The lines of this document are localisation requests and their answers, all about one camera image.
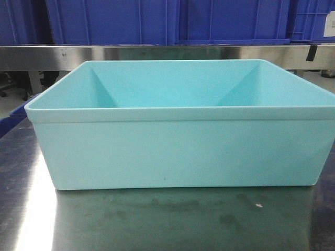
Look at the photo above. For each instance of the light teal plastic bin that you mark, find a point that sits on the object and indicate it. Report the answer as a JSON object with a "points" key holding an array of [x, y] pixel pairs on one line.
{"points": [[183, 123]]}

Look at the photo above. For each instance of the blue plastic crate centre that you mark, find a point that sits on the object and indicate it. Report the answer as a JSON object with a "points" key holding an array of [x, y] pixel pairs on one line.
{"points": [[233, 22]]}

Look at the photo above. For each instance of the blue plastic crate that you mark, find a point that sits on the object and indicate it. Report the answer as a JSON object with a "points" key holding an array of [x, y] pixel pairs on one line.
{"points": [[306, 21], [233, 22], [114, 22]]}

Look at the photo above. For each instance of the blue plastic crate left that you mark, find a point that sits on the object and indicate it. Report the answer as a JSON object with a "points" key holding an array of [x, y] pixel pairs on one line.
{"points": [[114, 22]]}

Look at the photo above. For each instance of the black office chair base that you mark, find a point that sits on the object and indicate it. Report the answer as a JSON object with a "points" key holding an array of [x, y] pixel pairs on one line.
{"points": [[19, 79]]}

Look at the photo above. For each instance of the black tape strip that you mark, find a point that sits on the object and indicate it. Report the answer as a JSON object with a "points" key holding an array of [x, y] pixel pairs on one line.
{"points": [[312, 53]]}

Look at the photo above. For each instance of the blue bin at left edge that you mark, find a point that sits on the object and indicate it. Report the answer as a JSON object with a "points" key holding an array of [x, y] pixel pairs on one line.
{"points": [[15, 117]]}

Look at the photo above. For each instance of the blue plastic crate right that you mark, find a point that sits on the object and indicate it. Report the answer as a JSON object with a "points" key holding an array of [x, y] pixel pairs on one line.
{"points": [[306, 21]]}

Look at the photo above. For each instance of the white paper label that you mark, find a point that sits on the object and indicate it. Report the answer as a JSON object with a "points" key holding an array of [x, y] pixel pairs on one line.
{"points": [[329, 30]]}

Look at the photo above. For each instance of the stainless steel shelf rail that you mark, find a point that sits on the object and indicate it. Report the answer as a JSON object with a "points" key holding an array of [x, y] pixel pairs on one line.
{"points": [[67, 58]]}

